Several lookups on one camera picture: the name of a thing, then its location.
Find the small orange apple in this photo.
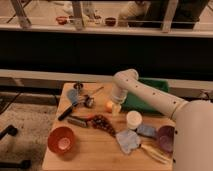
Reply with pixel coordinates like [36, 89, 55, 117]
[105, 101, 113, 113]

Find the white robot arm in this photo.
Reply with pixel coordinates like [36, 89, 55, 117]
[111, 69, 213, 171]

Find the purple bowl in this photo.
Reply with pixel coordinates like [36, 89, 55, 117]
[157, 125, 175, 153]

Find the orange bowl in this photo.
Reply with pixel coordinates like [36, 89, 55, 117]
[47, 126, 75, 155]

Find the dark background bowl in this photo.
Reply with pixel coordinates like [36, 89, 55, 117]
[105, 17, 116, 27]

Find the red background bowl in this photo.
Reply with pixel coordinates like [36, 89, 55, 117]
[56, 16, 68, 25]

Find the green plastic tray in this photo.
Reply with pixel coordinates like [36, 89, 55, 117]
[122, 78, 169, 115]

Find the white cup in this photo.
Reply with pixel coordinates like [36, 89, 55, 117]
[126, 111, 142, 130]

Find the dark red grape bunch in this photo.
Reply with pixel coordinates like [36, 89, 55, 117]
[90, 115, 116, 136]

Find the metal measuring cup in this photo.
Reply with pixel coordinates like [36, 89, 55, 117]
[84, 86, 103, 108]

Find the light blue cloth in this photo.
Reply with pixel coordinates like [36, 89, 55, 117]
[116, 129, 141, 154]

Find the small blue sponge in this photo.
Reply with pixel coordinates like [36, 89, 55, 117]
[137, 124, 156, 138]

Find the red handled peeler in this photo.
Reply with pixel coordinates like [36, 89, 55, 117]
[67, 115, 93, 128]

